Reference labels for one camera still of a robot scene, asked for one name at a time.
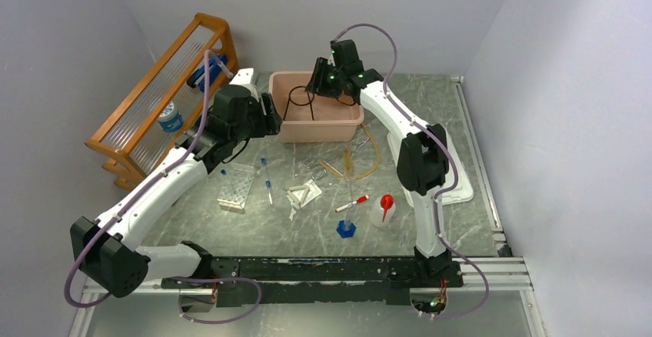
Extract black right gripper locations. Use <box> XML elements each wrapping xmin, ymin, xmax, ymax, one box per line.
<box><xmin>304</xmin><ymin>58</ymin><xmax>345</xmax><ymax>99</ymax></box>

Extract black wire tripod stand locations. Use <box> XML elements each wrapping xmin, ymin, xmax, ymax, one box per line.
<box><xmin>282</xmin><ymin>85</ymin><xmax>316</xmax><ymax>122</ymax></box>

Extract pink plastic bin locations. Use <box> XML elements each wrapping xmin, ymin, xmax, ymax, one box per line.
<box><xmin>268</xmin><ymin>71</ymin><xmax>364</xmax><ymax>143</ymax></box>

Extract bristle test tube brush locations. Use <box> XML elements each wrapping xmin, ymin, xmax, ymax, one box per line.
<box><xmin>342</xmin><ymin>148</ymin><xmax>354</xmax><ymax>179</ymax></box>

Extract white bottle red cap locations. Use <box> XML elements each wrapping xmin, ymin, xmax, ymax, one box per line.
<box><xmin>369</xmin><ymin>194</ymin><xmax>396</xmax><ymax>228</ymax></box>

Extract measuring cylinder blue base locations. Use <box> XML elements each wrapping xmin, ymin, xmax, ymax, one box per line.
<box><xmin>336</xmin><ymin>178</ymin><xmax>357</xmax><ymax>239</ymax></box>

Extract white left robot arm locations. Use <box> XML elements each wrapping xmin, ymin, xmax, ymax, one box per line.
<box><xmin>68</xmin><ymin>85</ymin><xmax>282</xmax><ymax>298</ymax></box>

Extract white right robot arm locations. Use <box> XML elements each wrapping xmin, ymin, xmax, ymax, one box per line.
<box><xmin>308</xmin><ymin>39</ymin><xmax>459</xmax><ymax>286</ymax></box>

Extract glass dropper blue fittings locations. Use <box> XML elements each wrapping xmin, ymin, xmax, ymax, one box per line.
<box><xmin>261</xmin><ymin>157</ymin><xmax>274</xmax><ymax>205</ymax></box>

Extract clear test tube rack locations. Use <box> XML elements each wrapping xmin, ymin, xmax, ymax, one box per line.
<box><xmin>217</xmin><ymin>163</ymin><xmax>256</xmax><ymax>214</ymax></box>

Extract blue stapler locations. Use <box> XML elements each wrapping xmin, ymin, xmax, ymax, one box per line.
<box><xmin>185</xmin><ymin>58</ymin><xmax>225</xmax><ymax>92</ymax></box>

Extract blue white round container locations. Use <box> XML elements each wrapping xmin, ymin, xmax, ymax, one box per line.
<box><xmin>157</xmin><ymin>102</ymin><xmax>184</xmax><ymax>133</ymax></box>

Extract orange wooden rack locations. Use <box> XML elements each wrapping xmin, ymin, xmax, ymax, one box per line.
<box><xmin>85</xmin><ymin>13</ymin><xmax>240</xmax><ymax>191</ymax></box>

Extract yellow rubber tubing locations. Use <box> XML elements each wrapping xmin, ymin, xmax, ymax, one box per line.
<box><xmin>328</xmin><ymin>123</ymin><xmax>381</xmax><ymax>181</ymax></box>

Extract red white marker pen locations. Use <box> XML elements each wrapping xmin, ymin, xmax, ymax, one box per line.
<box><xmin>334</xmin><ymin>195</ymin><xmax>369</xmax><ymax>212</ymax></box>

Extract white plastic lid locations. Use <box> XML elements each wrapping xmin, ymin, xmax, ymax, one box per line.
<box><xmin>387</xmin><ymin>130</ymin><xmax>474</xmax><ymax>210</ymax></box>

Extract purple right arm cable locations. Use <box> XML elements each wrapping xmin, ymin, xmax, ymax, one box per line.
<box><xmin>331</xmin><ymin>22</ymin><xmax>491</xmax><ymax>320</ymax></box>

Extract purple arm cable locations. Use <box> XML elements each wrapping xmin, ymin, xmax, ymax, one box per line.
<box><xmin>331</xmin><ymin>22</ymin><xmax>491</xmax><ymax>320</ymax></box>
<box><xmin>63</xmin><ymin>48</ymin><xmax>235</xmax><ymax>309</ymax></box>

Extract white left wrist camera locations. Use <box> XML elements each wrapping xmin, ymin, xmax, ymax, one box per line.
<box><xmin>229</xmin><ymin>68</ymin><xmax>258</xmax><ymax>99</ymax></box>

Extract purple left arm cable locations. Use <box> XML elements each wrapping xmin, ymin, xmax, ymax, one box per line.
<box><xmin>63</xmin><ymin>48</ymin><xmax>235</xmax><ymax>309</ymax></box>

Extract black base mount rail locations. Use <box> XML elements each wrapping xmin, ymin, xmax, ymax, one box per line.
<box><xmin>162</xmin><ymin>253</ymin><xmax>464</xmax><ymax>307</ymax></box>

